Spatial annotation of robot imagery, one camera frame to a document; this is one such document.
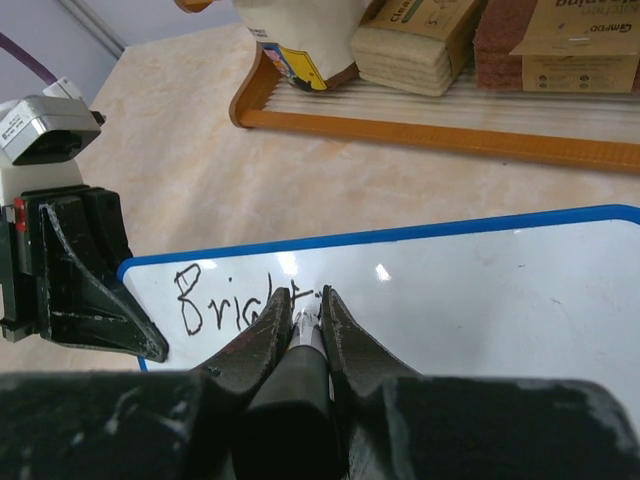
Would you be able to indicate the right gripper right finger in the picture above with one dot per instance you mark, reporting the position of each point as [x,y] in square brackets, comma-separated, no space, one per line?
[399,424]

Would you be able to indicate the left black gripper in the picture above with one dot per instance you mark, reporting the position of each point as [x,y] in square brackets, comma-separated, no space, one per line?
[70,294]

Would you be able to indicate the brown cardboard box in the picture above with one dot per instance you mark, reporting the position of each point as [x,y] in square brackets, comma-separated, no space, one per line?
[417,46]

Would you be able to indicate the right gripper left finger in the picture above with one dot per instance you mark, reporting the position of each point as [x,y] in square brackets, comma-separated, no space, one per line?
[146,425]

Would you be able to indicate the blue framed whiteboard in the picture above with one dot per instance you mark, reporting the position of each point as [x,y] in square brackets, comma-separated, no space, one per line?
[547,294]

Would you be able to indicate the white bag left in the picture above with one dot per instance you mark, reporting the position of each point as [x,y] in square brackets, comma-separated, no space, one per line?
[308,41]

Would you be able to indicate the black white marker pen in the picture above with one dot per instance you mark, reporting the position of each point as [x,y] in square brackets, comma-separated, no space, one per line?
[288,430]

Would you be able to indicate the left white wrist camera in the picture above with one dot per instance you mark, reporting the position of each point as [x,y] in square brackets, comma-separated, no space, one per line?
[41,136]

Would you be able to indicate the wooden three tier rack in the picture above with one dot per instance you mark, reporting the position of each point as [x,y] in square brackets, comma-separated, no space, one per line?
[590,130]

